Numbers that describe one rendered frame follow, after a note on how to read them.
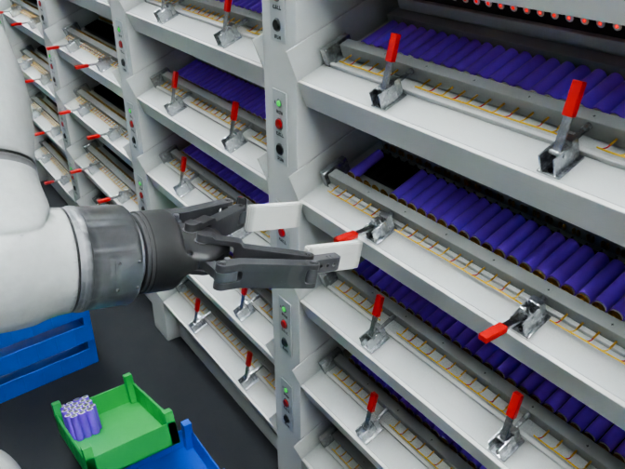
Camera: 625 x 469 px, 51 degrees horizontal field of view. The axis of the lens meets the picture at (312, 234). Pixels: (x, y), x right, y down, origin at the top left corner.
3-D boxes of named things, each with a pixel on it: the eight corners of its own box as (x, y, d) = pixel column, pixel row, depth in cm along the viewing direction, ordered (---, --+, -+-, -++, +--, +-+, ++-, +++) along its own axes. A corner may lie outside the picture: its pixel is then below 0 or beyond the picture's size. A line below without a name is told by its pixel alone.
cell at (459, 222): (491, 209, 92) (458, 236, 90) (481, 205, 93) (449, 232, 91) (489, 200, 91) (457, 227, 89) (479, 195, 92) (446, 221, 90)
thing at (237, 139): (276, 200, 118) (247, 138, 109) (144, 113, 161) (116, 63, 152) (360, 139, 123) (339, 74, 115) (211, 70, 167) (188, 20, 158)
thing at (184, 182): (279, 292, 127) (253, 242, 118) (153, 186, 171) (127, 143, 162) (357, 231, 133) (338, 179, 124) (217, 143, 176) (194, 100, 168)
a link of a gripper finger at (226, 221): (191, 263, 63) (178, 260, 64) (244, 232, 73) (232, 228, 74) (194, 226, 62) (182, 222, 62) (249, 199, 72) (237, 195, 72)
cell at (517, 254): (552, 238, 84) (519, 269, 83) (540, 233, 86) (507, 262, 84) (551, 228, 83) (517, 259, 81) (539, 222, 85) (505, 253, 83)
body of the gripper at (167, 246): (110, 270, 63) (197, 260, 69) (144, 313, 57) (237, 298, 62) (114, 197, 60) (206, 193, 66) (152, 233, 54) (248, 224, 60)
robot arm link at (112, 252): (79, 333, 54) (148, 322, 57) (84, 231, 50) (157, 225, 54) (47, 284, 60) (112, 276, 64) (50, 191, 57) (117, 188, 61)
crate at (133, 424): (59, 432, 161) (49, 403, 160) (137, 399, 172) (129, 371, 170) (91, 484, 137) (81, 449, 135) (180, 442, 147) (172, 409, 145)
